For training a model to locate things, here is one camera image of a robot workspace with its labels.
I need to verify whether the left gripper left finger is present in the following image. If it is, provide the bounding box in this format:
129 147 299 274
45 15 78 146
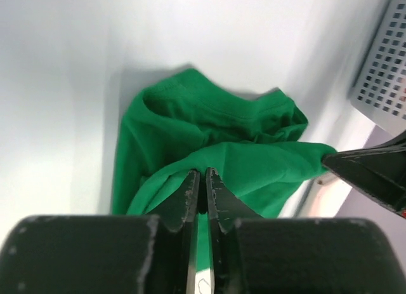
1 170 200 293

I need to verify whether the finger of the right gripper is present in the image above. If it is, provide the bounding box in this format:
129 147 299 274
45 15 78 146
322 137 405 217

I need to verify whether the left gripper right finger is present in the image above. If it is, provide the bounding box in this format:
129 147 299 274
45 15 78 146
206 168 403 293

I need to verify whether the green t shirt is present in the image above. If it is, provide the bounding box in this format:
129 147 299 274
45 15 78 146
111 69 337 272

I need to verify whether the white plastic basket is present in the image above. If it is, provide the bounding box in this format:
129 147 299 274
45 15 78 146
351 0 405 136

